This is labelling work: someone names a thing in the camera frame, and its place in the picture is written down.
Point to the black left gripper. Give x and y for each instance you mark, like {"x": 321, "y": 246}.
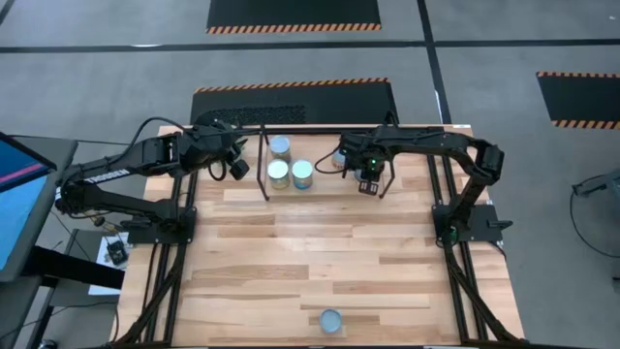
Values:
{"x": 220, "y": 143}

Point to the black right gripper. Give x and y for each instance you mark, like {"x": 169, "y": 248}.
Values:
{"x": 363, "y": 150}

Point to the orange spicy black beans can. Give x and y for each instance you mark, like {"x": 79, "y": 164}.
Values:
{"x": 338, "y": 160}

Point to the plain grey can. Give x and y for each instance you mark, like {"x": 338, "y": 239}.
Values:
{"x": 280, "y": 147}

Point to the blue tomato can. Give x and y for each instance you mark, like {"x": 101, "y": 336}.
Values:
{"x": 302, "y": 173}

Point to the yellow blue carrots can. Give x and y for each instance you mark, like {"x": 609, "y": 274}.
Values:
{"x": 278, "y": 173}

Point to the green peas can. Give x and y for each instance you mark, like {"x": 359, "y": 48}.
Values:
{"x": 330, "y": 321}

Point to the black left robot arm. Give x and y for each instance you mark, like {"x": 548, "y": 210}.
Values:
{"x": 145, "y": 155}

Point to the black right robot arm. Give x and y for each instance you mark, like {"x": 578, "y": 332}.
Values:
{"x": 436, "y": 140}

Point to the black mat with hazard stripe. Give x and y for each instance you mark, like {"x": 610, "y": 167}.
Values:
{"x": 339, "y": 102}
{"x": 581, "y": 97}
{"x": 293, "y": 12}

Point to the small black device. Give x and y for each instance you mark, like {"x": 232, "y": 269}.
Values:
{"x": 117, "y": 253}

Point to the white paper sheet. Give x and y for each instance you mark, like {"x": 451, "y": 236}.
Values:
{"x": 104, "y": 281}

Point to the black monitor stand bar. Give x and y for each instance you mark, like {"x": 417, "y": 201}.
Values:
{"x": 72, "y": 269}

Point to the blue screen monitor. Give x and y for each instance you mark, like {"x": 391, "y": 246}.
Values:
{"x": 19, "y": 208}

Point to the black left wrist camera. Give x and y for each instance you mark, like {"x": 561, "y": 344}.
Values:
{"x": 239, "y": 169}

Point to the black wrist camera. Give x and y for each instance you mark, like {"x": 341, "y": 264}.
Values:
{"x": 239, "y": 169}
{"x": 369, "y": 188}

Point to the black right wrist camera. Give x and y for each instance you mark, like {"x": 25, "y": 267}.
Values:
{"x": 369, "y": 188}

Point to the black frame wooden shelf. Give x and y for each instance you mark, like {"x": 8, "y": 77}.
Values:
{"x": 329, "y": 186}

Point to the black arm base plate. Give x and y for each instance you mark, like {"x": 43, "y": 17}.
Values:
{"x": 160, "y": 232}
{"x": 477, "y": 223}

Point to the black aluminium table frame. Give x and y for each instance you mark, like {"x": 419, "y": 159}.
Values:
{"x": 465, "y": 291}

